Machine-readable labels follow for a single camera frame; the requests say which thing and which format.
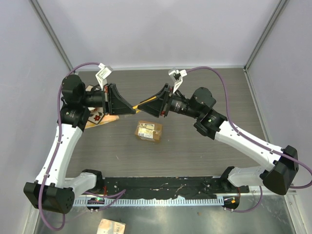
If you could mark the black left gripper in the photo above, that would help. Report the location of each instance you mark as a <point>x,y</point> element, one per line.
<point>113,103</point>

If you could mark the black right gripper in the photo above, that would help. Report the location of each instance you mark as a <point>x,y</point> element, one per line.
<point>154,107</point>

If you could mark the yellow utility knife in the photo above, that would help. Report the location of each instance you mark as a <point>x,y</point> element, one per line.
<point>143,102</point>

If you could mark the brown cardboard express box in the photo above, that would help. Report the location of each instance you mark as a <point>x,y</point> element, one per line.
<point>149,131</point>

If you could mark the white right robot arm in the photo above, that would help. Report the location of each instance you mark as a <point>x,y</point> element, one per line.
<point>276,169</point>

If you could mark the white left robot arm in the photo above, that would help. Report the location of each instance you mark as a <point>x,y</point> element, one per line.
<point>50,191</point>

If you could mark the orange checkered cloth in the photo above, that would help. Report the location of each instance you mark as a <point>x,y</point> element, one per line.
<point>105,120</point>

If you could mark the floral square plate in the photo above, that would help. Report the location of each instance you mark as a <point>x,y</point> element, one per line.
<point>96,113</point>

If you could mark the pink paper packet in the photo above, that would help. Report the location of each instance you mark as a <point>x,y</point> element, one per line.
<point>110,227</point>

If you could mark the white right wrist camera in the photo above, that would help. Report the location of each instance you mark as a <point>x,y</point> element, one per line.
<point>177,77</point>

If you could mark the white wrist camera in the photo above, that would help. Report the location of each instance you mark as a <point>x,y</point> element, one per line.
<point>177,77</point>
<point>102,74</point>

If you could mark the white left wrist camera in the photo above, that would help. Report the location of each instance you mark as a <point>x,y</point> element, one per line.
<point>102,74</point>

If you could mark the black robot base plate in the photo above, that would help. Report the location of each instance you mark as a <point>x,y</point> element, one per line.
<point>163,188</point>

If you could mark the white slotted cable duct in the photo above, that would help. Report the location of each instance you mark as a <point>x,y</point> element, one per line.
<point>90,201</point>

